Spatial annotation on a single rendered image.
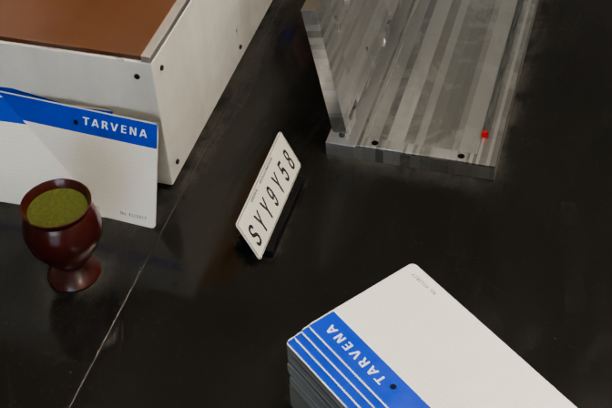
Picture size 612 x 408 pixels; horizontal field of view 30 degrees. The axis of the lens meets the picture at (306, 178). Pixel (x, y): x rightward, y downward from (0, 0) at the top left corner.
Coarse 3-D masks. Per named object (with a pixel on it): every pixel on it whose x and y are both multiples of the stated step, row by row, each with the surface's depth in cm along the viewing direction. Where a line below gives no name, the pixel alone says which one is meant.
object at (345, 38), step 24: (312, 0) 128; (336, 0) 136; (360, 0) 144; (384, 0) 150; (312, 24) 127; (336, 24) 137; (360, 24) 144; (384, 24) 150; (312, 48) 130; (336, 48) 133; (360, 48) 141; (336, 72) 133; (360, 72) 141; (336, 96) 134; (360, 96) 141; (336, 120) 136
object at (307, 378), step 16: (288, 352) 107; (304, 352) 105; (288, 368) 109; (304, 368) 105; (320, 368) 104; (304, 384) 107; (320, 384) 104; (336, 384) 102; (304, 400) 109; (320, 400) 105; (336, 400) 102
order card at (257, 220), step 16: (272, 144) 133; (288, 144) 135; (272, 160) 132; (288, 160) 135; (272, 176) 131; (288, 176) 134; (256, 192) 128; (272, 192) 131; (288, 192) 133; (256, 208) 127; (272, 208) 130; (240, 224) 124; (256, 224) 127; (272, 224) 129; (256, 240) 126
